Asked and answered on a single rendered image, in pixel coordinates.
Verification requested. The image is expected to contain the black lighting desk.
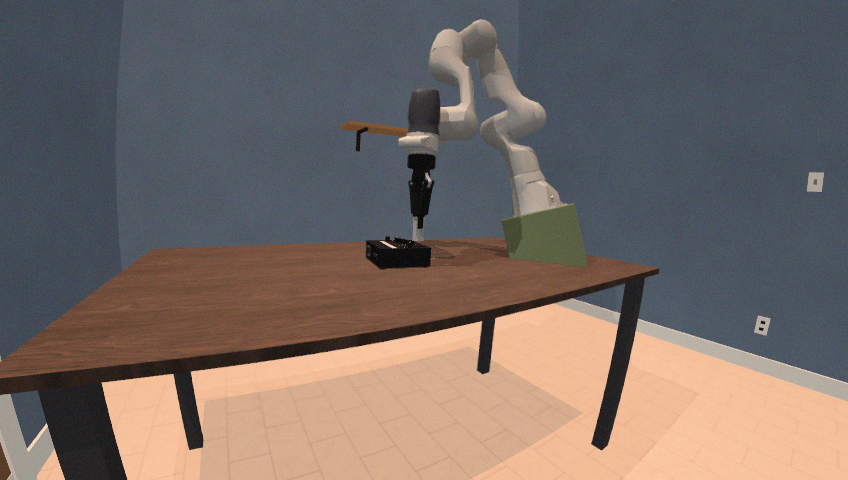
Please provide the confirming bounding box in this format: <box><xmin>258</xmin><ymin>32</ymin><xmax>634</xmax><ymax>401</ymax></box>
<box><xmin>366</xmin><ymin>236</ymin><xmax>431</xmax><ymax>269</ymax></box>

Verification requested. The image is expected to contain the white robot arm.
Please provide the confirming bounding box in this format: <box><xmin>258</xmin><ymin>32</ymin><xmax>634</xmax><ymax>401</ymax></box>
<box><xmin>399</xmin><ymin>19</ymin><xmax>568</xmax><ymax>217</ymax></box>

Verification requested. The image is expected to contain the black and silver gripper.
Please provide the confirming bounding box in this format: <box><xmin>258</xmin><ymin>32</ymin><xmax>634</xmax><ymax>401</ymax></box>
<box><xmin>408</xmin><ymin>153</ymin><xmax>436</xmax><ymax>241</ymax></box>

